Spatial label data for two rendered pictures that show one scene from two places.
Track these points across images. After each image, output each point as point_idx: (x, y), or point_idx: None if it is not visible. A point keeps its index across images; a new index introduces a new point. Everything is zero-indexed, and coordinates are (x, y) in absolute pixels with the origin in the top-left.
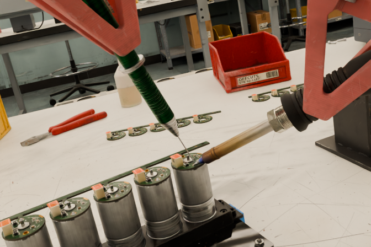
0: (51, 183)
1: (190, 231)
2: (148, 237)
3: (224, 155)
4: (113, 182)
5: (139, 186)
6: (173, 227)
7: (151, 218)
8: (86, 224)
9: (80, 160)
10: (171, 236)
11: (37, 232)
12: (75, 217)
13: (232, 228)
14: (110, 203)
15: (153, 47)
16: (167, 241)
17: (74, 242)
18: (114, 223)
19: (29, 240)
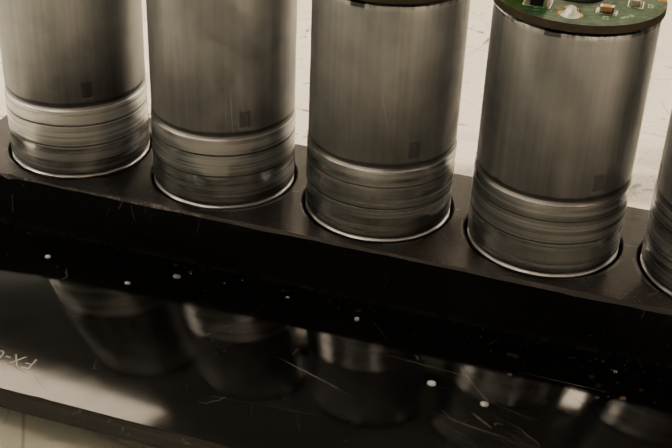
0: None
1: (608, 304)
2: (462, 225)
3: None
4: None
5: (494, 3)
6: (550, 246)
7: (486, 159)
8: (225, 23)
9: None
10: (529, 274)
11: None
12: None
13: None
14: None
15: None
16: (494, 276)
17: (169, 64)
18: (327, 82)
19: None
